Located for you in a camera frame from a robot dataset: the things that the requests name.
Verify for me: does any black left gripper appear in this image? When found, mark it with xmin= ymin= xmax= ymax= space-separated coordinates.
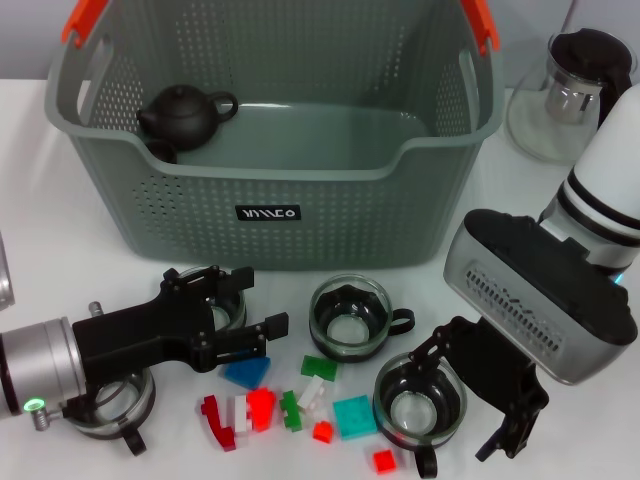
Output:
xmin=72 ymin=264 xmax=290 ymax=385

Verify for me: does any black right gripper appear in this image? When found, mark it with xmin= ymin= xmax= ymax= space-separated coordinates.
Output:
xmin=407 ymin=314 xmax=550 ymax=461

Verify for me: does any glass teacup with black holder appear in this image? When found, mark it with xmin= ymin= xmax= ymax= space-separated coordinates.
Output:
xmin=308 ymin=273 xmax=416 ymax=364
xmin=372 ymin=352 xmax=469 ymax=476
xmin=174 ymin=267 xmax=249 ymax=334
xmin=59 ymin=367 xmax=157 ymax=457

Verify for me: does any grey-green perforated storage bin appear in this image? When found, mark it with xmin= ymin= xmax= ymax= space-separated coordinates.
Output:
xmin=44 ymin=0 xmax=504 ymax=274

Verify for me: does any blue flat building brick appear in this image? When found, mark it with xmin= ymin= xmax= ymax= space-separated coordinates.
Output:
xmin=223 ymin=355 xmax=271 ymax=391

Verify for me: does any dark green building brick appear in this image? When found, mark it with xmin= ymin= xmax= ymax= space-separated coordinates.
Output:
xmin=300 ymin=353 xmax=339 ymax=382

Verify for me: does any orange-red sloped building brick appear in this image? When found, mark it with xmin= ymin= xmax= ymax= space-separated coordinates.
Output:
xmin=247 ymin=388 xmax=278 ymax=431

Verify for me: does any white and red building brick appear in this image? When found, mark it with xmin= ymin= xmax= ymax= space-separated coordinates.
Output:
xmin=227 ymin=393 xmax=254 ymax=435

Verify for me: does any red curved building brick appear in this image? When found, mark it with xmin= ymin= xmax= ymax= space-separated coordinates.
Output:
xmin=200 ymin=394 xmax=239 ymax=451

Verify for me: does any teal flat building brick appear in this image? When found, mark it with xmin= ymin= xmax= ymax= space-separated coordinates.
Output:
xmin=332 ymin=395 xmax=377 ymax=441

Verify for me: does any green stepped building brick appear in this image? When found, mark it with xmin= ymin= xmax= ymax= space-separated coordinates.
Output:
xmin=279 ymin=390 xmax=305 ymax=431

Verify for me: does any black clay teapot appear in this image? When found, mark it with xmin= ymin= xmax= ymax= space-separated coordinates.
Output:
xmin=136 ymin=85 xmax=240 ymax=153

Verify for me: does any glass pitcher with black lid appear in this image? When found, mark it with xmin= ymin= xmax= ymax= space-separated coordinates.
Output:
xmin=505 ymin=28 xmax=636 ymax=164

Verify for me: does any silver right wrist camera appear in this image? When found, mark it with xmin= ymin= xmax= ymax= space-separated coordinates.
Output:
xmin=442 ymin=208 xmax=639 ymax=386

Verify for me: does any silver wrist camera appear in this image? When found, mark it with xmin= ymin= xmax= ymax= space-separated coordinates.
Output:
xmin=0 ymin=229 xmax=16 ymax=311
xmin=442 ymin=208 xmax=639 ymax=386

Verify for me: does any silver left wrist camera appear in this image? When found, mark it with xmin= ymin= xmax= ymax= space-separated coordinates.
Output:
xmin=0 ymin=229 xmax=16 ymax=311

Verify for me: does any orange bin handle clip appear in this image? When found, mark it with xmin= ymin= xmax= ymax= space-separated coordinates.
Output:
xmin=60 ymin=0 xmax=109 ymax=49
xmin=459 ymin=0 xmax=501 ymax=55

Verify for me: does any thin black wall cable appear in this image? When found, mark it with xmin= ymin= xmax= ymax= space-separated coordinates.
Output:
xmin=559 ymin=0 xmax=579 ymax=34

